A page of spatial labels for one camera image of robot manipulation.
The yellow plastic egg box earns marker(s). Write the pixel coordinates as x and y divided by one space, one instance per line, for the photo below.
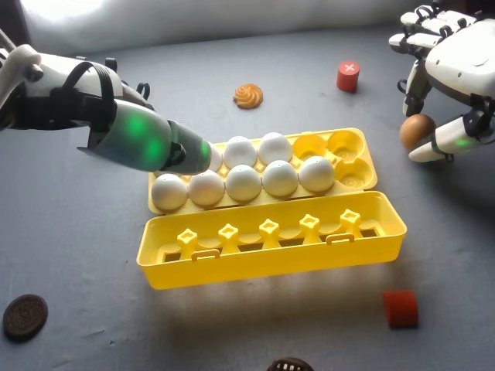
270 263

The white backdrop sheet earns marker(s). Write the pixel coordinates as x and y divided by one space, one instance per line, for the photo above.
193 19

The dark sandwich toy cookie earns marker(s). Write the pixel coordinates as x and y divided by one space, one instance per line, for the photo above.
25 317

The red cylinder with white cross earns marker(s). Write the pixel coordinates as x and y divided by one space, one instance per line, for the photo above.
348 79

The brown round grid toy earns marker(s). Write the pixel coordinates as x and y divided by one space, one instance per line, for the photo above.
290 365

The orange swirl toy cookie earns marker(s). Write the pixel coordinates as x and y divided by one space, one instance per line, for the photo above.
248 96

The brown toy egg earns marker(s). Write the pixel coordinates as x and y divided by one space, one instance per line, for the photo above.
415 131

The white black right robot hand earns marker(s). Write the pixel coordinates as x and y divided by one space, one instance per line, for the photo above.
460 69

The red half-round block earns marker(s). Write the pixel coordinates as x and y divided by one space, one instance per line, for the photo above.
401 309

